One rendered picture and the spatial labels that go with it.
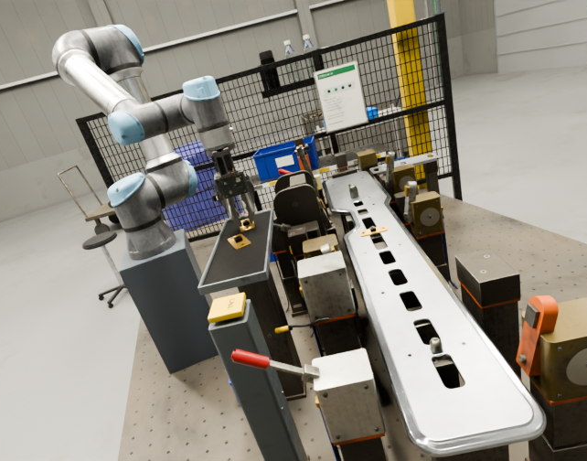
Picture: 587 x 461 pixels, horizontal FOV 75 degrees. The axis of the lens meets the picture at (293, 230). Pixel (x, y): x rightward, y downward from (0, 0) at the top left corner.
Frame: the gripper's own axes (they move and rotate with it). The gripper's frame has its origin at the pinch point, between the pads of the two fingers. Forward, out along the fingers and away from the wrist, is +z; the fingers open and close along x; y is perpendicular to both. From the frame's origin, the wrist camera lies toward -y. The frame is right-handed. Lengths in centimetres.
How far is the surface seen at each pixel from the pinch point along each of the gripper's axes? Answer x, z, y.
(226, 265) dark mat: -5.9, 1.8, 20.8
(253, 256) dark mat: 0.3, 1.8, 20.6
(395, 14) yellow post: 95, -43, -102
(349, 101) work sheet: 65, -10, -103
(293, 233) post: 11.1, 7.7, 0.8
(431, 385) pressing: 22, 18, 53
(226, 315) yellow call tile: -6.1, 2.0, 39.7
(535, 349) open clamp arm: 37, 14, 56
